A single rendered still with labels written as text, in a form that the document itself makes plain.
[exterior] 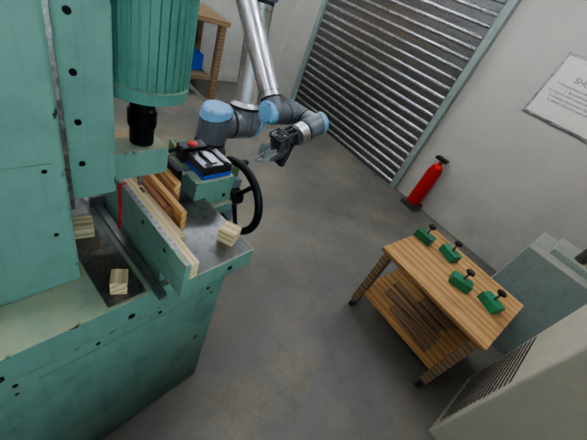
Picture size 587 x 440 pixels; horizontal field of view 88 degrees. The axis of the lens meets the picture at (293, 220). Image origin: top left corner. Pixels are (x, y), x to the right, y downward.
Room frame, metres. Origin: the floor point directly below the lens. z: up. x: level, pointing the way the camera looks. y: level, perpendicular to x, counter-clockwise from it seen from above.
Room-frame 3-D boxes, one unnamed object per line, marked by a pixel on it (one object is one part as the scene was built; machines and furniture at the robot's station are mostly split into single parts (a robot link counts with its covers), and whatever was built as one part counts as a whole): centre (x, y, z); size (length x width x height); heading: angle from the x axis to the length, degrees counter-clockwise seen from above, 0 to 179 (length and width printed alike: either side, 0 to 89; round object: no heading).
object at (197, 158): (0.76, 0.31, 0.99); 0.13 x 0.11 x 0.06; 61
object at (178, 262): (0.55, 0.42, 0.93); 0.60 x 0.02 x 0.06; 61
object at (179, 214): (0.60, 0.36, 0.93); 0.24 x 0.01 x 0.06; 61
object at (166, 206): (0.60, 0.40, 0.92); 0.23 x 0.02 x 0.04; 61
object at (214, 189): (0.75, 0.31, 0.91); 0.15 x 0.14 x 0.09; 61
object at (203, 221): (0.68, 0.35, 0.87); 0.61 x 0.30 x 0.06; 61
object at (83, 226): (0.49, 0.48, 0.82); 0.04 x 0.04 x 0.04; 47
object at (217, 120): (1.37, 0.54, 0.80); 0.17 x 0.15 x 0.18; 149
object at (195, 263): (0.57, 0.41, 0.92); 0.60 x 0.02 x 0.05; 61
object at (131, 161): (0.56, 0.41, 1.03); 0.14 x 0.07 x 0.09; 151
